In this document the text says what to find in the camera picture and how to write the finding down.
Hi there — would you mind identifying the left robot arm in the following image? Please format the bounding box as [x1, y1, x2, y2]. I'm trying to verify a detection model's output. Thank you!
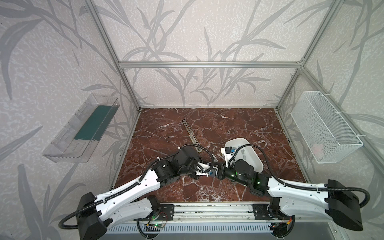
[58, 146, 200, 240]

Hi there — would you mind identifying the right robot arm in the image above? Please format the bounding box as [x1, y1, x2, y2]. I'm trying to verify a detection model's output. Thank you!
[217, 160, 370, 232]

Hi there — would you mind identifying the white plastic tray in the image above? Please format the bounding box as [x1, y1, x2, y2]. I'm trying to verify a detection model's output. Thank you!
[221, 138, 264, 173]

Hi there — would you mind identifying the green circuit board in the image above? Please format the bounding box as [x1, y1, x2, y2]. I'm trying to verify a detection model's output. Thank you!
[145, 223, 166, 232]

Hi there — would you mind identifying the pink object in basket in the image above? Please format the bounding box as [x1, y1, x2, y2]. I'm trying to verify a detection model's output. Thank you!
[311, 143, 325, 159]

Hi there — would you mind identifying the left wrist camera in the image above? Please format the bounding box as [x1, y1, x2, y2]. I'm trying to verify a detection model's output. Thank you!
[194, 163, 218, 177]

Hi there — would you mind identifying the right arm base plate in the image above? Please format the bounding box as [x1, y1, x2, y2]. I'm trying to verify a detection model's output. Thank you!
[252, 203, 282, 221]

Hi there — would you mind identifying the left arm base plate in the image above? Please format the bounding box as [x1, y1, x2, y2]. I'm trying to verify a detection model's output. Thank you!
[147, 204, 175, 221]

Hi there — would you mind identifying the white slotted cable duct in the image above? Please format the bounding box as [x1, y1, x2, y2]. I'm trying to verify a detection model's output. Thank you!
[107, 223, 272, 235]

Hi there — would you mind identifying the aluminium front rail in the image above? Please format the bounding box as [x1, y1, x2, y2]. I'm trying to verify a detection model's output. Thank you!
[86, 201, 331, 223]

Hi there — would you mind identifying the white wire mesh basket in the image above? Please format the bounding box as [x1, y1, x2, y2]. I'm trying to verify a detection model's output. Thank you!
[291, 91, 364, 164]

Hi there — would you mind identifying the clear acrylic wall shelf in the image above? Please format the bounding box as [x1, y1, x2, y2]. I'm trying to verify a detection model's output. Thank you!
[43, 94, 120, 163]

